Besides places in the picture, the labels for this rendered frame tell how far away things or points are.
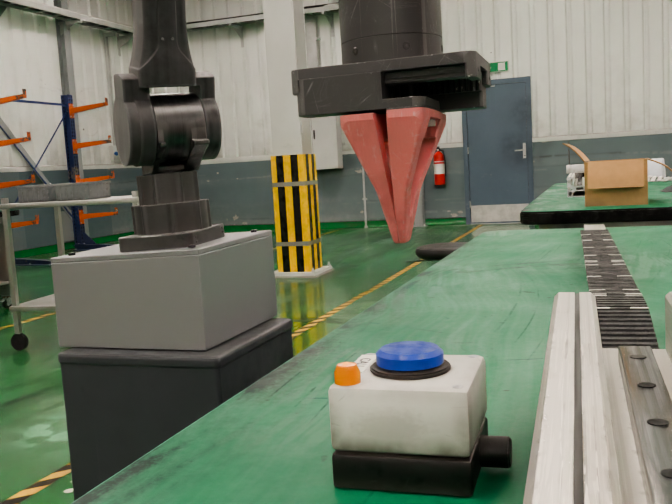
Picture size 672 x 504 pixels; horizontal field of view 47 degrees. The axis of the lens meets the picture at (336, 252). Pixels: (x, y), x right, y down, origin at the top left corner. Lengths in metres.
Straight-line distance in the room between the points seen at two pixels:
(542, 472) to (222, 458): 0.30
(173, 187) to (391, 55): 0.49
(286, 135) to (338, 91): 6.56
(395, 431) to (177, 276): 0.43
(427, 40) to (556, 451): 0.24
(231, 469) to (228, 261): 0.40
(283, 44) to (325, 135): 5.10
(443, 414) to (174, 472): 0.18
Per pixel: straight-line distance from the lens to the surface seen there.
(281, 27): 7.08
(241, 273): 0.89
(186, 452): 0.54
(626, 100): 11.62
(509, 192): 11.62
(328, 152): 12.00
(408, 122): 0.41
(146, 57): 0.85
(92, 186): 4.62
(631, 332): 0.72
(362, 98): 0.42
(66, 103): 11.68
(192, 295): 0.81
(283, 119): 6.99
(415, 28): 0.43
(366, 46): 0.43
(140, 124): 0.84
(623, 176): 2.73
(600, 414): 0.31
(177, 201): 0.87
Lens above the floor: 0.96
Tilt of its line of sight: 6 degrees down
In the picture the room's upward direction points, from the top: 3 degrees counter-clockwise
